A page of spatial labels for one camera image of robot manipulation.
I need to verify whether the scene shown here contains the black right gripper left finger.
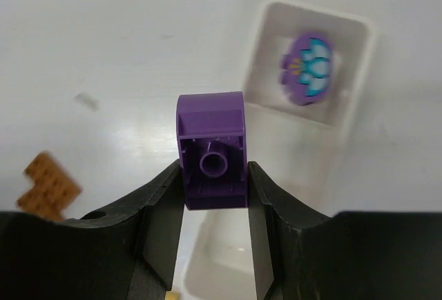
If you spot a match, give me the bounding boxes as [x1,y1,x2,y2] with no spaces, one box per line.
[1,162,184,299]

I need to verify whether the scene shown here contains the purple flower lego piece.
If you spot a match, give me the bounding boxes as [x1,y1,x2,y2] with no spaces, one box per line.
[280,31,334,106]

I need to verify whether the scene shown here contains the brown stepped lego plate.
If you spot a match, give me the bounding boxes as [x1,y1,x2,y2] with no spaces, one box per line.
[16,151,81,222]

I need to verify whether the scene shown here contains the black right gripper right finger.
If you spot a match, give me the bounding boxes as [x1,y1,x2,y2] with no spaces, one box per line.
[248,162,441,299]

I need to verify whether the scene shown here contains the purple lego brick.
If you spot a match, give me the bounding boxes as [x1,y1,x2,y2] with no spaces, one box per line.
[176,91,248,210]

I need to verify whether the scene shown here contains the white divided plastic tray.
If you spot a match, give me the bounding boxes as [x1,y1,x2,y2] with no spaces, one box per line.
[179,0,377,299]

